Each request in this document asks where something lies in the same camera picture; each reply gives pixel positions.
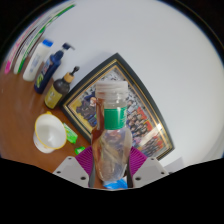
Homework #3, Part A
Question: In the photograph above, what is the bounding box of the dark pump bottle yellow label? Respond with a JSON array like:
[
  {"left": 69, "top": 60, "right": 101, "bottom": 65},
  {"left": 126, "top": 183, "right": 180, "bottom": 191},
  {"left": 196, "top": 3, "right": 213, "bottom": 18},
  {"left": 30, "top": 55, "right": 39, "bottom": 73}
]
[{"left": 44, "top": 65, "right": 81, "bottom": 110}]

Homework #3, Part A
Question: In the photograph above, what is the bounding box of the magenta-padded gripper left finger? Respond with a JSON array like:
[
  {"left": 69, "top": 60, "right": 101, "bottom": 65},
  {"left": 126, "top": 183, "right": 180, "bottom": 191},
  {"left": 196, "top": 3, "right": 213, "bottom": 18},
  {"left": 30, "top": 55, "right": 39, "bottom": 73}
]
[{"left": 52, "top": 145, "right": 98, "bottom": 189}]

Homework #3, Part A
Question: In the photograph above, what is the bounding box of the white bottle with blue cap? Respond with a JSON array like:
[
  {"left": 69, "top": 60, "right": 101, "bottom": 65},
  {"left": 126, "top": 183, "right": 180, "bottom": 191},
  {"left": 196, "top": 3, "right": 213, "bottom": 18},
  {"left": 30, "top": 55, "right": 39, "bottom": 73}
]
[{"left": 22, "top": 39, "right": 54, "bottom": 82}]

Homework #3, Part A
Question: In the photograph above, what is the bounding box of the clear bottle with green label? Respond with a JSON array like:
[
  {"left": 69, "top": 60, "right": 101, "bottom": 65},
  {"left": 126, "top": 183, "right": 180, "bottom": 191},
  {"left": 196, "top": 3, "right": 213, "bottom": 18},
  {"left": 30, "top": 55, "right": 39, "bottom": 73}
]
[{"left": 90, "top": 80, "right": 134, "bottom": 184}]

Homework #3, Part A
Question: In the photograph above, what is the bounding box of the blue pump bottle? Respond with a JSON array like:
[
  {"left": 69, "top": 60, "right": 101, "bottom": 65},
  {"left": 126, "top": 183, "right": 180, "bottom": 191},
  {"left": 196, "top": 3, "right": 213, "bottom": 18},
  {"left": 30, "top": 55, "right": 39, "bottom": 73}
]
[{"left": 33, "top": 42, "right": 76, "bottom": 95}]

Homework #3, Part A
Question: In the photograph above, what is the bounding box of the white mug with yellow rim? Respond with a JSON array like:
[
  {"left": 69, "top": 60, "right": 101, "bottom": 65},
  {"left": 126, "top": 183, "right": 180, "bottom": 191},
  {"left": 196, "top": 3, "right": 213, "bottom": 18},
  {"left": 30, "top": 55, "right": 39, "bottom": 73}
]
[{"left": 32, "top": 111, "right": 68, "bottom": 154}]

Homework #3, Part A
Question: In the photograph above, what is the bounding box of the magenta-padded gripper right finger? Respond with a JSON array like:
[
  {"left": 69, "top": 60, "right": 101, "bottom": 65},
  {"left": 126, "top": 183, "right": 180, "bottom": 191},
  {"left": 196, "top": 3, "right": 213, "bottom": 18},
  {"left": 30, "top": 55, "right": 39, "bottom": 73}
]
[{"left": 127, "top": 146, "right": 170, "bottom": 189}]

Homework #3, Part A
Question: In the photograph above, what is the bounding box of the blue tissue pack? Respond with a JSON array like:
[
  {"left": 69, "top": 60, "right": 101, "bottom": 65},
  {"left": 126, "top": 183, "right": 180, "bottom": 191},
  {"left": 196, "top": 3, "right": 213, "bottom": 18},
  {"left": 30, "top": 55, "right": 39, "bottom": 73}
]
[{"left": 101, "top": 178, "right": 129, "bottom": 190}]

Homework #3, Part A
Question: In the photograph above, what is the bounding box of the framed group picture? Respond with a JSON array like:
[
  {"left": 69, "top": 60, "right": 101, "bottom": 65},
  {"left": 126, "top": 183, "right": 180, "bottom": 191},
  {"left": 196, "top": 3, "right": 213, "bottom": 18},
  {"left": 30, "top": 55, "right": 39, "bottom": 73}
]
[{"left": 59, "top": 52, "right": 176, "bottom": 162}]

